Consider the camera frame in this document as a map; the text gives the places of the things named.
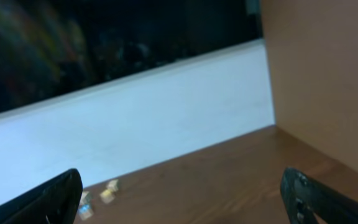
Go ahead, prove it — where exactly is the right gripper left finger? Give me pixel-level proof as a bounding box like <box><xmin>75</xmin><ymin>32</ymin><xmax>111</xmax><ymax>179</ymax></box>
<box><xmin>0</xmin><ymin>169</ymin><xmax>83</xmax><ymax>224</ymax></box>

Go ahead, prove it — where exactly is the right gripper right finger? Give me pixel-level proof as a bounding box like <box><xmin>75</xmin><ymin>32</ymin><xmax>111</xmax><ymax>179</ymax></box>
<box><xmin>280</xmin><ymin>167</ymin><xmax>358</xmax><ymax>224</ymax></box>

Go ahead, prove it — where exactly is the blue letter block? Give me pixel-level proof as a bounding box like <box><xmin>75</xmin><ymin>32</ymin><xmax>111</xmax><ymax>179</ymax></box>
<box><xmin>78</xmin><ymin>203</ymin><xmax>94</xmax><ymax>220</ymax></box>

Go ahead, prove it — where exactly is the white block tilted top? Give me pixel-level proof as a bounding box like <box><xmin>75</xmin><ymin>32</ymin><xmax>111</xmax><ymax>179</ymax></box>
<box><xmin>80</xmin><ymin>191</ymin><xmax>91</xmax><ymax>206</ymax></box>

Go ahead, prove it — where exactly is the yellow-top block near centre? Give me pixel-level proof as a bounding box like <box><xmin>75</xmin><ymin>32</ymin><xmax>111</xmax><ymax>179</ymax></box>
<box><xmin>99</xmin><ymin>189</ymin><xmax>115</xmax><ymax>204</ymax></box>

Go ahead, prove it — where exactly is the white patterned block top right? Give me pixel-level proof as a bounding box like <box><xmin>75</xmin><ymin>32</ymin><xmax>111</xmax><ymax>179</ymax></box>
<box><xmin>106</xmin><ymin>179</ymin><xmax>119</xmax><ymax>192</ymax></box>

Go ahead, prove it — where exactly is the dark window above ledge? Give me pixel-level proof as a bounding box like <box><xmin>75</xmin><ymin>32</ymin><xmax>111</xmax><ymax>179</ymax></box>
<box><xmin>0</xmin><ymin>0</ymin><xmax>263</xmax><ymax>113</ymax></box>

